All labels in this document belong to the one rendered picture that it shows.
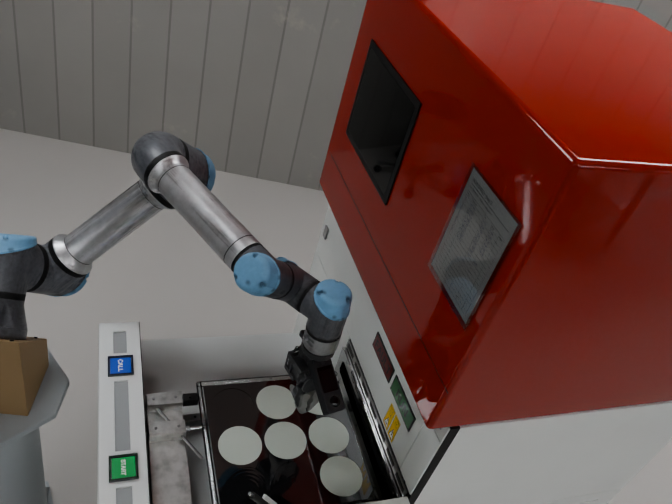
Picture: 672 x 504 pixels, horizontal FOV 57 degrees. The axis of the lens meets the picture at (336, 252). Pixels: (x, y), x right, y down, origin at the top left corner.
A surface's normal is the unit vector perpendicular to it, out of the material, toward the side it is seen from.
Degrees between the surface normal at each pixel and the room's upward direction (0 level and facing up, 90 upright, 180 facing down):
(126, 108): 90
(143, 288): 0
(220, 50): 90
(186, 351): 0
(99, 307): 0
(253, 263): 53
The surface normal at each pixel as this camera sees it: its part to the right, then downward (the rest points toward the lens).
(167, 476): 0.23, -0.76
